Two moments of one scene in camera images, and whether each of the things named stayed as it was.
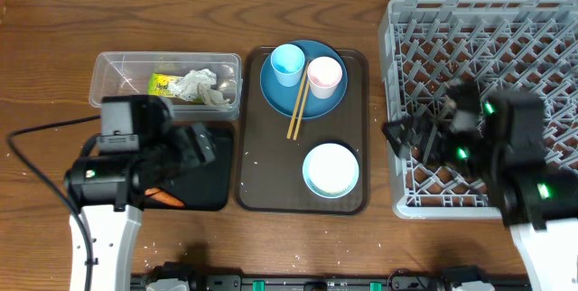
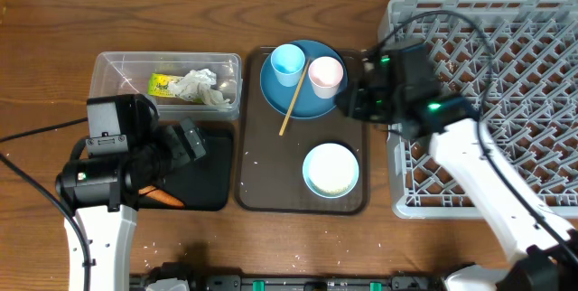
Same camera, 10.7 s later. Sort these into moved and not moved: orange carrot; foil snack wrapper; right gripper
Moved: right gripper
Not moved: foil snack wrapper; orange carrot
